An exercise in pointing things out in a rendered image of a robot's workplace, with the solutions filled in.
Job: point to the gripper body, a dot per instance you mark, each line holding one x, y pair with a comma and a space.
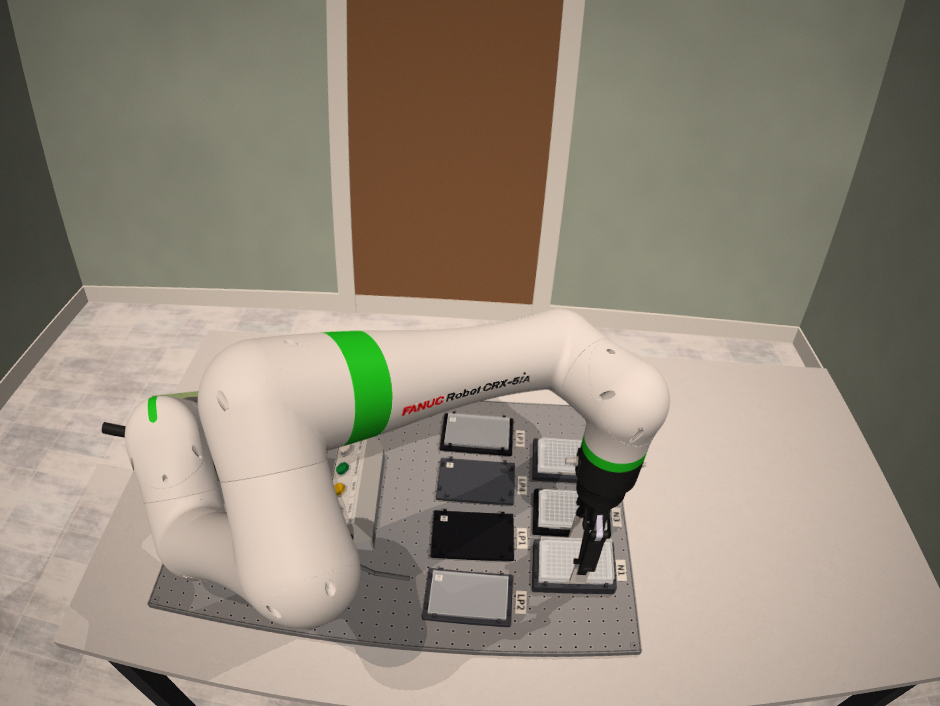
599, 505

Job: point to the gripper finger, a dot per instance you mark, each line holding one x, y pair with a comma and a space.
577, 528
593, 540

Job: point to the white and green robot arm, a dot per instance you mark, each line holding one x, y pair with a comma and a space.
272, 407

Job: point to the grey push-button control panel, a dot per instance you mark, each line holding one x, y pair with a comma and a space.
358, 481

